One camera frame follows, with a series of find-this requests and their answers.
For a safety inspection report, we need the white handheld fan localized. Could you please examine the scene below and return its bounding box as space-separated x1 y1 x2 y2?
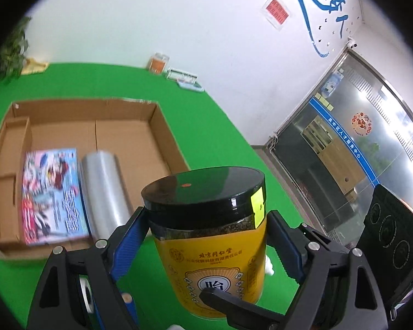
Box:
79 276 94 314

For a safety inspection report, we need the silver metal cup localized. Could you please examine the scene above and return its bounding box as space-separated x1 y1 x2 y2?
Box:
78 150 133 241

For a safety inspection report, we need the colourful comic book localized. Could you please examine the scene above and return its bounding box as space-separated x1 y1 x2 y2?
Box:
21 148 89 246

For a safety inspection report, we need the yellow label jar black lid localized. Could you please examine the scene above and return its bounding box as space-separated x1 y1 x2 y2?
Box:
142 166 267 319

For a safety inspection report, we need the small white bottle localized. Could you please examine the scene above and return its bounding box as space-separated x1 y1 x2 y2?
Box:
265 255 275 276

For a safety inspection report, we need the blue tape dispenser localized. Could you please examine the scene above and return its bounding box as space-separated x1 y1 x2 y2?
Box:
88 292 139 329

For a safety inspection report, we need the large flat cardboard box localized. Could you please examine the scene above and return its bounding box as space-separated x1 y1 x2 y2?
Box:
0 98 189 260

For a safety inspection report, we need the glass door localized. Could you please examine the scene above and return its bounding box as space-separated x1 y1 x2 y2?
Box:
267 52 413 245

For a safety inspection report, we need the small white green box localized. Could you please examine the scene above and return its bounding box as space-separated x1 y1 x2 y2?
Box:
165 68 204 92

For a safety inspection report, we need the small orange box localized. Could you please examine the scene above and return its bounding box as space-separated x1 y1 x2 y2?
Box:
148 53 169 75

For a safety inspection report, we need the yellow packet near plant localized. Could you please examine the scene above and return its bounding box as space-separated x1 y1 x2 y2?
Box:
20 58 50 75

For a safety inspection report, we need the small potted green plant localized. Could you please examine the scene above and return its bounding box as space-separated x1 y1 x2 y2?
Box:
0 16 31 80

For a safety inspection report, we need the red wall notice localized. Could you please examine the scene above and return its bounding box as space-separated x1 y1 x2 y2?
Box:
262 0 290 31

